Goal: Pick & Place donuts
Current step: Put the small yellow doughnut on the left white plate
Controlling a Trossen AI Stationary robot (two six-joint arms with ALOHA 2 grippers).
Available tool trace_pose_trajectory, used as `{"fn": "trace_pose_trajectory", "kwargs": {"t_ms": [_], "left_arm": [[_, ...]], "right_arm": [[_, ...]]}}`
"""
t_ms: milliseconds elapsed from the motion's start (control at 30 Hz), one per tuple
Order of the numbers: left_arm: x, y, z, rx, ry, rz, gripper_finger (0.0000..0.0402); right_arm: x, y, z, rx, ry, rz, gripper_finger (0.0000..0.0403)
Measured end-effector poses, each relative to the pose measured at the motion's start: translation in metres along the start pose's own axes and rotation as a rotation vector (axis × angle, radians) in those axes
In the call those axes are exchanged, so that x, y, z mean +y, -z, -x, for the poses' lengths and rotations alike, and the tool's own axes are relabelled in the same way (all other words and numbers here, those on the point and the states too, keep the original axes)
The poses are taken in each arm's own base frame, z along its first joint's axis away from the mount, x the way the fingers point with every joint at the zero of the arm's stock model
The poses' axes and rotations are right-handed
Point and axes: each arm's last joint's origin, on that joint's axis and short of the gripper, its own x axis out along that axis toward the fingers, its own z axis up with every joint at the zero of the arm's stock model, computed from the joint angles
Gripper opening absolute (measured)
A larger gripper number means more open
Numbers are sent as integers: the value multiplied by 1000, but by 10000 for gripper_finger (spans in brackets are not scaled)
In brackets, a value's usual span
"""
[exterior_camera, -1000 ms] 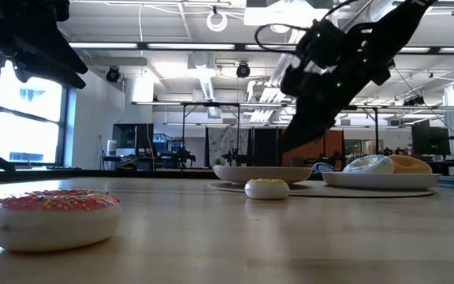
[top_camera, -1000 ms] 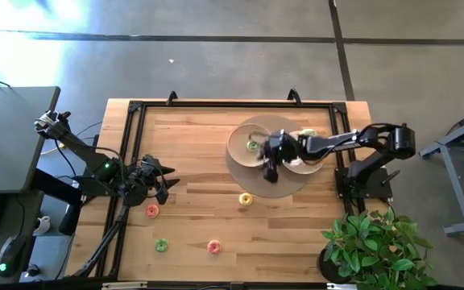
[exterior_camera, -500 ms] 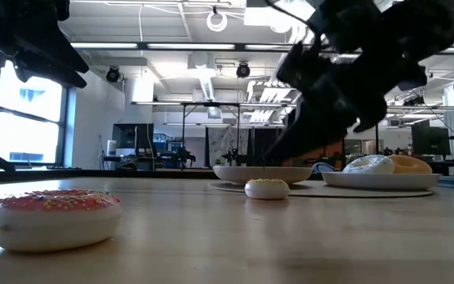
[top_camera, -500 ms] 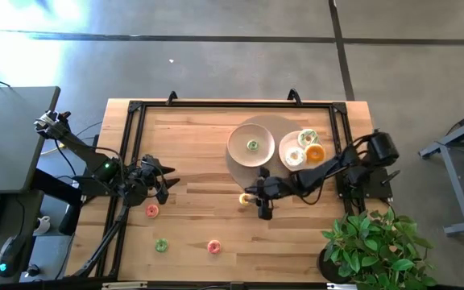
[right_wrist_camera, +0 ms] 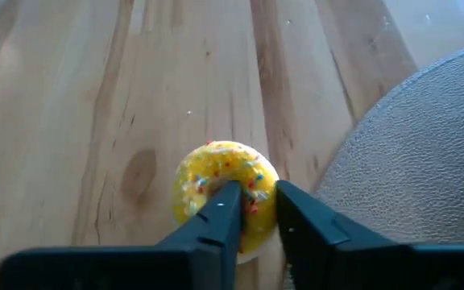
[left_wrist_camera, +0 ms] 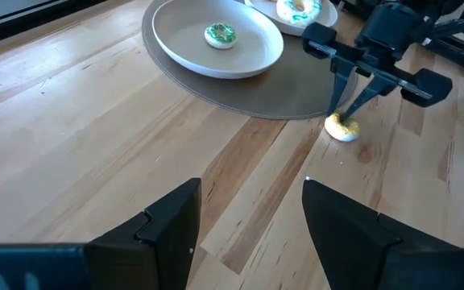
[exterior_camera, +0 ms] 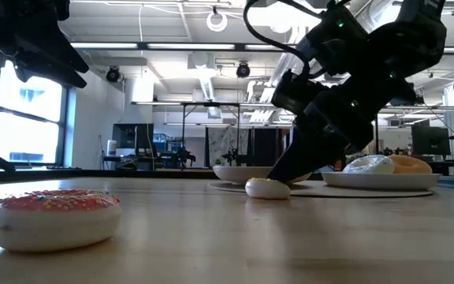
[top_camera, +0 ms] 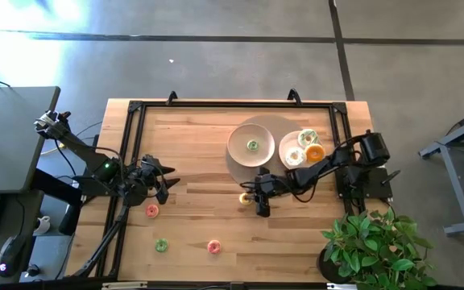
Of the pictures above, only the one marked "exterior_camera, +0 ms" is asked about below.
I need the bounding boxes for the small yellow frosted donut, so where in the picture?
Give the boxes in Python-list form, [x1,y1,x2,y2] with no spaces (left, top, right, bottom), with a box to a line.
[244,177,292,200]

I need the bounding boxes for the white hanging ring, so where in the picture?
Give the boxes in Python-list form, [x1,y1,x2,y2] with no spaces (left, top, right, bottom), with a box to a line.
[205,10,229,34]

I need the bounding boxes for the large pink frosted donut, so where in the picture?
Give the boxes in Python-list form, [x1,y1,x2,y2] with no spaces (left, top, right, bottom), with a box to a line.
[386,154,434,175]

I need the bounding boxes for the large window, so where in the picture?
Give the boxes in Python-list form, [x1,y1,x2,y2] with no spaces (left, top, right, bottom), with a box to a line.
[0,58,77,170]

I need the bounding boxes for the dark background cabinet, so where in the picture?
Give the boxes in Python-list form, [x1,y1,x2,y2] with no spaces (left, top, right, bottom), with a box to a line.
[112,122,155,159]

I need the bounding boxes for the black background monitor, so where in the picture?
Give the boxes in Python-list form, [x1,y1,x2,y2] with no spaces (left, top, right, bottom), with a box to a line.
[410,125,452,157]

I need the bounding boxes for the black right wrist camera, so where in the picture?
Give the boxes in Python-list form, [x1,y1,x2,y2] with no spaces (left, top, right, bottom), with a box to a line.
[270,69,323,116]

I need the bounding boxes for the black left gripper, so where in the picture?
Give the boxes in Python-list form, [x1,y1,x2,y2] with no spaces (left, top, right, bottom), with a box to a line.
[0,0,91,89]

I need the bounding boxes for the black background station frame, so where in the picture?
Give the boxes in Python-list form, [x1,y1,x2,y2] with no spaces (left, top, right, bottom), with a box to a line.
[131,101,284,167]

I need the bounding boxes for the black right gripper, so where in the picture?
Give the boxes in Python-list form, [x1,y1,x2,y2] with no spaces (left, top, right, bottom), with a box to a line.
[267,84,382,184]

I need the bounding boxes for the small red frosted donut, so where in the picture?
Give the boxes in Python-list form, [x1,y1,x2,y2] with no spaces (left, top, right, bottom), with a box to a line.
[0,189,124,254]

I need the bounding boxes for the large green white donut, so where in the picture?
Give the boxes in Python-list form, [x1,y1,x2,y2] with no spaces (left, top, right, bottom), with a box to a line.
[342,154,396,175]

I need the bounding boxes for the white plate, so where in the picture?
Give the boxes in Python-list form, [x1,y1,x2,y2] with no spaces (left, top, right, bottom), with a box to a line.
[321,171,442,192]

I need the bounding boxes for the black round ceiling fixture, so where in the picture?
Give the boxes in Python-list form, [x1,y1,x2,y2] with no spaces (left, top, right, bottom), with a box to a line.
[235,62,252,80]
[105,65,122,84]

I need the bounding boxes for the beige bowl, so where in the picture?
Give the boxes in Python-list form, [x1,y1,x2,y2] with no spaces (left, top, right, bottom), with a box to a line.
[212,165,313,186]

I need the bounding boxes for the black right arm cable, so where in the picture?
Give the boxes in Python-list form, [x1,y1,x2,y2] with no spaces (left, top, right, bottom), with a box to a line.
[243,0,311,78]

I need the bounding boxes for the white ceiling duct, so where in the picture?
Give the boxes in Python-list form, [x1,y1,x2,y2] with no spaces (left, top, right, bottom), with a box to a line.
[187,50,221,103]

